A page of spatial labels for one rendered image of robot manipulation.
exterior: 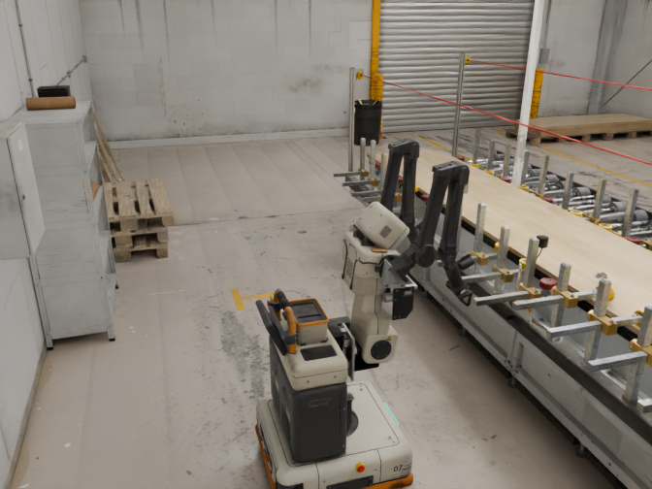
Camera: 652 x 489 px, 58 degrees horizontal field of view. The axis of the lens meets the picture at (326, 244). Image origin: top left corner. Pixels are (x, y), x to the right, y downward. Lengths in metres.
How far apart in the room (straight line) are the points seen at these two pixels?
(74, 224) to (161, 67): 6.43
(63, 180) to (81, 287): 0.75
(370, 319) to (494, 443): 1.17
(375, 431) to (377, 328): 0.56
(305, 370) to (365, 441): 0.61
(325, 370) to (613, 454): 1.56
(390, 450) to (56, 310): 2.50
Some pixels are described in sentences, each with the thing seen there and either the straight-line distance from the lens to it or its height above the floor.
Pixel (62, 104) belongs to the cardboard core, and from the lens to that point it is 4.45.
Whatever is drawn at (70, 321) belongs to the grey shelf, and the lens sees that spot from 4.40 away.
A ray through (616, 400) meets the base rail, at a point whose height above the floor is 0.69.
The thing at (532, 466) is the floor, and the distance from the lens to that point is 3.41.
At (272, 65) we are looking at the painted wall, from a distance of 10.48.
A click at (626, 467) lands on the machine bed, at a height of 0.17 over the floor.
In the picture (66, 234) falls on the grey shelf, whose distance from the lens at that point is 4.14.
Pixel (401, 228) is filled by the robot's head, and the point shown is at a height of 1.32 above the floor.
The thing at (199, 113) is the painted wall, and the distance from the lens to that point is 10.39.
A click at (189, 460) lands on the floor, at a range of 3.34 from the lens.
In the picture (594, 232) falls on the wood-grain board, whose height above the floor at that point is 0.90.
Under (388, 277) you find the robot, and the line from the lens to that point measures 2.44.
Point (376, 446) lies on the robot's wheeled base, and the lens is 2.92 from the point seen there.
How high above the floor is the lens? 2.20
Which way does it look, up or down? 22 degrees down
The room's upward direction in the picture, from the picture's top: straight up
